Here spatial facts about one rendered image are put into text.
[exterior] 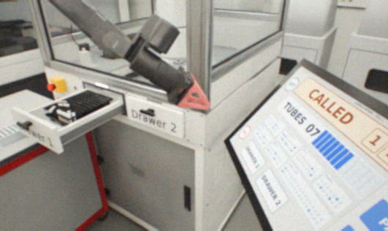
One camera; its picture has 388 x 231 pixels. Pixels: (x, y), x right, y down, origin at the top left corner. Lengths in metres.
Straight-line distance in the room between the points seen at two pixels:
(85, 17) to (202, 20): 0.37
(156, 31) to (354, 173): 0.45
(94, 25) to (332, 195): 0.54
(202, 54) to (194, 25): 0.09
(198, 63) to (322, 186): 0.54
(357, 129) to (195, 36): 0.54
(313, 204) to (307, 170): 0.07
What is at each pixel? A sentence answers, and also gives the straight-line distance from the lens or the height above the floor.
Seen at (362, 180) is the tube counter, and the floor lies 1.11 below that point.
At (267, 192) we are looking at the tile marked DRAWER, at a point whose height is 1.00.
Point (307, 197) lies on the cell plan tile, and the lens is 0.52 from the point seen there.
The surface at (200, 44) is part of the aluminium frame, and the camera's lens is 0.85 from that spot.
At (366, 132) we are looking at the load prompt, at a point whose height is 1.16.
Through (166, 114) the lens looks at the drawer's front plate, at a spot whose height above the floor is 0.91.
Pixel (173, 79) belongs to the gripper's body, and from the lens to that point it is 0.58.
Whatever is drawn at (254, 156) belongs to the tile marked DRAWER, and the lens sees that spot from 0.64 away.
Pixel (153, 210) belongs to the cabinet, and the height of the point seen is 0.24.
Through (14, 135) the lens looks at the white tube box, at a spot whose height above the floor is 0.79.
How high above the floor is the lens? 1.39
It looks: 29 degrees down
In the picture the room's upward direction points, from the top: straight up
